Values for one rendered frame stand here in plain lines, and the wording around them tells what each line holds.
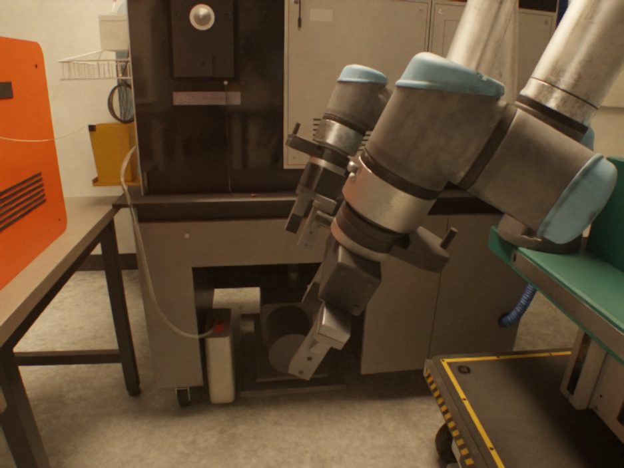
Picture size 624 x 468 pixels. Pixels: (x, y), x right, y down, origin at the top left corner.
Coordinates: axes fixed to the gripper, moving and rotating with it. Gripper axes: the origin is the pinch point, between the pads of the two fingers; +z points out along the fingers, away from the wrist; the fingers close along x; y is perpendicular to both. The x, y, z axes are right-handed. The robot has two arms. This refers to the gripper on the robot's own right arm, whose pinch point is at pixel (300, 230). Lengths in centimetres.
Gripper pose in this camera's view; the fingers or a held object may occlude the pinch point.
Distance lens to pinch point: 86.2
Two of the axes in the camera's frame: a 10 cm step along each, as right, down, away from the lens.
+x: -2.3, -2.3, 9.5
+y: 8.9, 3.4, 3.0
